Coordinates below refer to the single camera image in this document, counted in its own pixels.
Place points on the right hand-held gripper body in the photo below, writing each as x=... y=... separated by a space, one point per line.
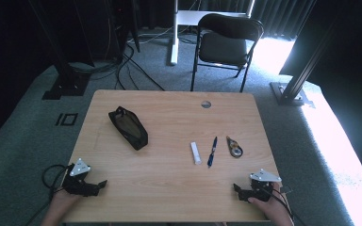
x=265 y=176

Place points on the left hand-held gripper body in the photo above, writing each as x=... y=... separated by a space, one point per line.
x=80 y=167

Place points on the blue pen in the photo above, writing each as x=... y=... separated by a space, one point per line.
x=212 y=152

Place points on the white eraser stick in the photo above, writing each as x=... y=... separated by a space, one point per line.
x=195 y=153

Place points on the black pencil case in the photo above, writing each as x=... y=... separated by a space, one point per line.
x=128 y=128

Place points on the person's right hand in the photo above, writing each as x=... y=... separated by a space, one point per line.
x=271 y=207

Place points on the person's left hand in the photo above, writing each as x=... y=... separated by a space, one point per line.
x=64 y=202

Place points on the grey tape piece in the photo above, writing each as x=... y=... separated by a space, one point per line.
x=286 y=189

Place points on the black metal stand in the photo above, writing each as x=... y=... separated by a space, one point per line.
x=66 y=78
x=295 y=84

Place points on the black folding chair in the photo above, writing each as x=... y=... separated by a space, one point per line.
x=223 y=47

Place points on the dark equipment cabinet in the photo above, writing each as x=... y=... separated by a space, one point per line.
x=122 y=25

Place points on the dark curtain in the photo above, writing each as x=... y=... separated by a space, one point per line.
x=279 y=15

